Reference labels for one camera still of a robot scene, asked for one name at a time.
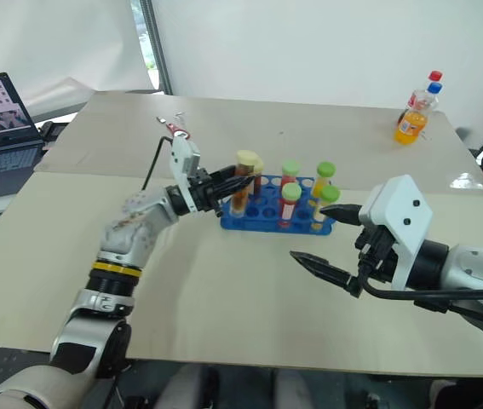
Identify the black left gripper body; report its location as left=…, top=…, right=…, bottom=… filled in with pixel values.
left=187, top=168, right=225, bottom=216

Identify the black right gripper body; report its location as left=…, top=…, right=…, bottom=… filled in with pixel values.
left=354, top=225, right=400, bottom=285

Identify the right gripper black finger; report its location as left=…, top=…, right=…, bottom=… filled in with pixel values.
left=318, top=203, right=364, bottom=227
left=289, top=250, right=364, bottom=299

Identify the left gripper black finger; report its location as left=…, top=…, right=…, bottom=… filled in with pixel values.
left=213, top=175, right=254, bottom=201
left=207, top=164, right=239, bottom=182

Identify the brown tube with cream cap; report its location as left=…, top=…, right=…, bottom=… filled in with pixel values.
left=230, top=149, right=260, bottom=218
left=250, top=157, right=266, bottom=198

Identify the blue test tube rack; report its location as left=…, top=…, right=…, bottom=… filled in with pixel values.
left=219, top=173, right=338, bottom=239

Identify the yellow tube with green cap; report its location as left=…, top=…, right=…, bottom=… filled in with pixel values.
left=312, top=161, right=337, bottom=199
left=311, top=184, right=342, bottom=232

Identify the red tube with green cap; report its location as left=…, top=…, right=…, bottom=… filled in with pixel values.
left=277, top=181, right=303, bottom=229
left=281, top=160, right=302, bottom=188

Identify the orange soda bottle blue cap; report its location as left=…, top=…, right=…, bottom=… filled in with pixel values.
left=393, top=82, right=444, bottom=147

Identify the cola bottle red cap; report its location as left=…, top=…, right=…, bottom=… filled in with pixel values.
left=406, top=70, right=445, bottom=114

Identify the small black device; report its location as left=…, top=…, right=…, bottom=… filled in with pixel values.
left=38, top=120, right=70, bottom=142

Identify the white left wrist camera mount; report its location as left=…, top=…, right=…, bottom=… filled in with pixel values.
left=168, top=135, right=202, bottom=214

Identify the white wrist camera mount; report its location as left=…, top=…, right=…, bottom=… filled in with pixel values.
left=168, top=135, right=202, bottom=214
left=358, top=173, right=434, bottom=291

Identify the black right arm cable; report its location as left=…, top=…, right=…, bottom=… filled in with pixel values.
left=358, top=272, right=483, bottom=331

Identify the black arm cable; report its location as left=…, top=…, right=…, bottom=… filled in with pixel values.
left=141, top=135, right=176, bottom=191
left=358, top=272, right=483, bottom=331

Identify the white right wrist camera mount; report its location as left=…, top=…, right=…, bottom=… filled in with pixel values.
left=358, top=173, right=434, bottom=291

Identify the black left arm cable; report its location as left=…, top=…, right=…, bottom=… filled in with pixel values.
left=141, top=135, right=176, bottom=191

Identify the small red-handled tool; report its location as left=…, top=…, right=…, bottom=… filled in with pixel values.
left=157, top=115, right=193, bottom=141

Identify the dark window frame post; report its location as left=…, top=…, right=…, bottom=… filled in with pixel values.
left=136, top=0, right=175, bottom=95

